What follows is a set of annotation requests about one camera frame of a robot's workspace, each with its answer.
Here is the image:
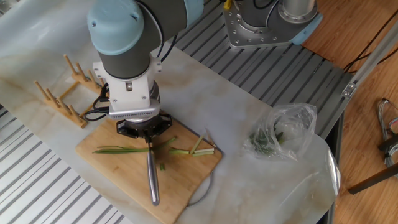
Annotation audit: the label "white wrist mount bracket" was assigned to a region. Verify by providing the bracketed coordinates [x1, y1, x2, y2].
[92, 57, 162, 114]

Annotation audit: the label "silver wrist camera bar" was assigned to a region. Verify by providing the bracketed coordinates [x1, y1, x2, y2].
[108, 106, 161, 121]

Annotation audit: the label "aluminium frame post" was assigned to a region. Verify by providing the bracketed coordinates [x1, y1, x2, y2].
[340, 19, 398, 100]

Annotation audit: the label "steel cleaver knife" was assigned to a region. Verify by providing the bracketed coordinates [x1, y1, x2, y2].
[146, 141, 161, 207]

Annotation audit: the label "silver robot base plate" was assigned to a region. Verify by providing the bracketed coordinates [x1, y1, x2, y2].
[223, 0, 299, 49]

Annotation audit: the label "green garlic stalk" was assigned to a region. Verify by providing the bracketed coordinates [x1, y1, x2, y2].
[92, 136, 178, 155]

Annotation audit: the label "black gripper cable bundle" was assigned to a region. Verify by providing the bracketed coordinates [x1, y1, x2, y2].
[83, 34, 178, 122]

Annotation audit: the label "clear plastic bag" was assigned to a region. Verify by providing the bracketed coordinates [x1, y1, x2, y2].
[242, 102, 318, 162]

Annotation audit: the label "wooden peg dish rack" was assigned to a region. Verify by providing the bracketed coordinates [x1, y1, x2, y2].
[34, 54, 110, 129]

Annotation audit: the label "grey coloured cable bundle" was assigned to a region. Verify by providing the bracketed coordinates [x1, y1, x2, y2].
[378, 98, 398, 167]

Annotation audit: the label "chopped green garlic leaves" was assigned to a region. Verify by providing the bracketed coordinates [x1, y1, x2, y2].
[248, 129, 285, 155]

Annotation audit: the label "black floor cables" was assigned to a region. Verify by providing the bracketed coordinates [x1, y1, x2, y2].
[343, 9, 398, 74]

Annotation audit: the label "black metal bar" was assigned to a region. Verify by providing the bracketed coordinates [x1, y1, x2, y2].
[377, 135, 398, 152]
[347, 163, 398, 195]

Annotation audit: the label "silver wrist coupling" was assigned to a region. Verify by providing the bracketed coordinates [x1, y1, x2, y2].
[149, 81, 161, 108]

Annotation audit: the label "wooden cutting board metal handle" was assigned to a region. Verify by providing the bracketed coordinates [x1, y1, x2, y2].
[75, 116, 223, 224]

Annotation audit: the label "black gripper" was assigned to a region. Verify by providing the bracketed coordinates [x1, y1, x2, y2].
[116, 112, 173, 144]

